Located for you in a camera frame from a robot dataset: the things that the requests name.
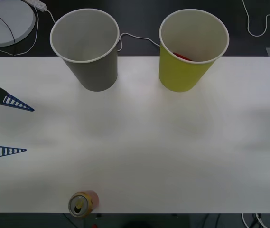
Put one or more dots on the white power strip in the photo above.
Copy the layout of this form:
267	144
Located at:
37	3

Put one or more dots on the orange and gold drink can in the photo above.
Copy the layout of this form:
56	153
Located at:
82	204

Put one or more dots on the grey plastic waste bin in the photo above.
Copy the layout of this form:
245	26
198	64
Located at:
94	71

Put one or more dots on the red can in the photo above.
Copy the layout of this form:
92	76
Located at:
183	57

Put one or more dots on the yellow-green plastic waste bin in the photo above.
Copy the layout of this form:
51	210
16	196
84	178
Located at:
179	73

